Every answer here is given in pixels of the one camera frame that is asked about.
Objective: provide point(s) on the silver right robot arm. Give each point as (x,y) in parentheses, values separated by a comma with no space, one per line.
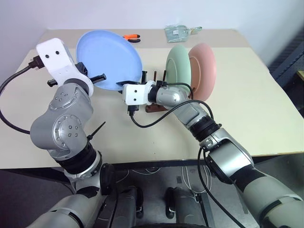
(228,161)

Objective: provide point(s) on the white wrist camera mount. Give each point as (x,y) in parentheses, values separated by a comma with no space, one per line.
(136,95)
(58,64)

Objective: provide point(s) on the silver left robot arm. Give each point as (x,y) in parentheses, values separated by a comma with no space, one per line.
(69,128)

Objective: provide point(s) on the pink plate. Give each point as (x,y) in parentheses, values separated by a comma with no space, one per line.
(204,71)

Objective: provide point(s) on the pale green plastic packet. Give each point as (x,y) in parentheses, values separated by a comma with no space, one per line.
(176,33)

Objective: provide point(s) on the grey metal table leg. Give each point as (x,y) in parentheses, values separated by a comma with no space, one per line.
(203,209)

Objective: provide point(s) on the tan cardboard piece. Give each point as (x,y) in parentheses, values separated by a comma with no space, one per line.
(301,76)

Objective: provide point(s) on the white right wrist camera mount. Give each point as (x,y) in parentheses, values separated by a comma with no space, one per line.
(136,95)

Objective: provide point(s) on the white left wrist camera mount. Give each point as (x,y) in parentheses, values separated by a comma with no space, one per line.
(58,64)

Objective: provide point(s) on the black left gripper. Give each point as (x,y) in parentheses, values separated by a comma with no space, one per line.
(82,69)

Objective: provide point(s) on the black zip tie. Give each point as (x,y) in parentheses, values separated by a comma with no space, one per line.
(95,131)

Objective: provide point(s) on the dark wooden dish rack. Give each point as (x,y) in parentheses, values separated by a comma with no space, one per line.
(154,108)

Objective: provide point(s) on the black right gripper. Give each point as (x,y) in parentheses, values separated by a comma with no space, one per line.
(144,78)

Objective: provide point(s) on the green plate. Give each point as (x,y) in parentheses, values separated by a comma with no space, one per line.
(177,64)

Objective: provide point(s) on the blue plate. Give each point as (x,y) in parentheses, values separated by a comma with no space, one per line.
(107,54)

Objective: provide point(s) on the dark ribbed crate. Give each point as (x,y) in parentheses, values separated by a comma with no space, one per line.
(288,59)

